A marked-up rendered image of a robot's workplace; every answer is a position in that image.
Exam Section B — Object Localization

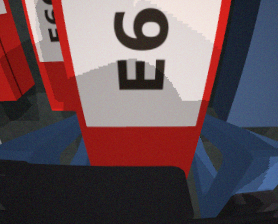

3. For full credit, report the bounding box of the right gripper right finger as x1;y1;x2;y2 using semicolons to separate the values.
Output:
191;114;278;218

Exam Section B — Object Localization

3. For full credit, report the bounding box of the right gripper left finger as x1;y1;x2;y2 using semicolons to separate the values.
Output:
0;114;91;166

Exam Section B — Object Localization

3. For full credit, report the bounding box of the blue rectangular platform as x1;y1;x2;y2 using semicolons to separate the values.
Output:
212;0;278;127

